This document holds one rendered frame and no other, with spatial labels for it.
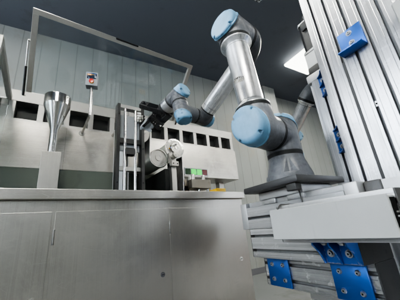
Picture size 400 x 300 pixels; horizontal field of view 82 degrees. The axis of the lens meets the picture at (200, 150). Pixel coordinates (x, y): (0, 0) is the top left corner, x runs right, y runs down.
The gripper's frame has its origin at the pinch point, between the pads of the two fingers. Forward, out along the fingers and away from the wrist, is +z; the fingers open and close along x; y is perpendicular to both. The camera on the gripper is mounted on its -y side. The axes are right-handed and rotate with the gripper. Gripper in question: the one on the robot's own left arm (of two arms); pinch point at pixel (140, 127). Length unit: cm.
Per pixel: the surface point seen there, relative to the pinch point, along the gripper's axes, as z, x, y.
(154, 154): 20.2, 10.8, 20.1
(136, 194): 4.4, -35.3, 15.7
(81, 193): 9.2, -46.1, -4.1
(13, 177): 70, -24, -34
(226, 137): 22, 100, 83
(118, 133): 11.9, -2.3, -6.4
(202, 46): 23, 264, 15
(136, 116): 7.6, 14.4, -4.4
